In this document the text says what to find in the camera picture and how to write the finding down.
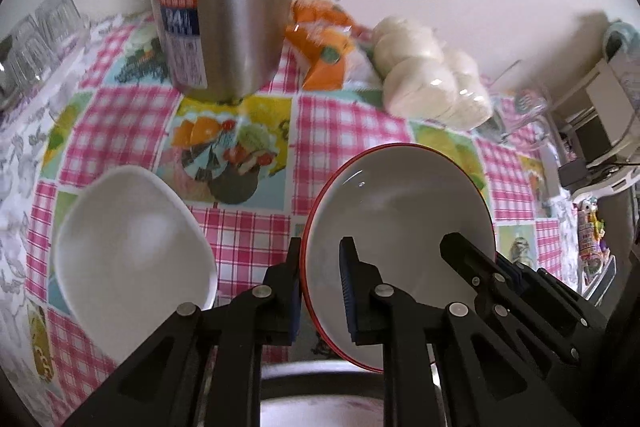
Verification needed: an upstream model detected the large white squarish bowl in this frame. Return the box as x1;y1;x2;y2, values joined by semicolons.
52;166;218;363

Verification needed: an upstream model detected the white bowl with red rim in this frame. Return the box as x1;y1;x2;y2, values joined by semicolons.
300;144;496;372

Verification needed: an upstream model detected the colourful candy packet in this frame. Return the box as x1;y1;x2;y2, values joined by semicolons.
577;197;611;284

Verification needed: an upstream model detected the grey metal basin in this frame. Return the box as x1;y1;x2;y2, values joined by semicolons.
260;360;384;427

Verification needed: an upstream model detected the pink checkered fruit tablecloth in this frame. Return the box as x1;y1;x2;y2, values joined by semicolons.
1;14;577;426

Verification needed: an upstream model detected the clear glass mug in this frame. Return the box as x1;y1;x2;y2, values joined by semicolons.
475;60;551;152

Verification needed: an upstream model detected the pack of white buns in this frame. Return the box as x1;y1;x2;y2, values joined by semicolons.
372;16;494;132

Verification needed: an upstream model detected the clear drinking glass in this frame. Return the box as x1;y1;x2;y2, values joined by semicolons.
36;0;86;57
1;15;60;93

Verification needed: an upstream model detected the orange snack packet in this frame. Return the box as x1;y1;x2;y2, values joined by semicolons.
285;0;376;91

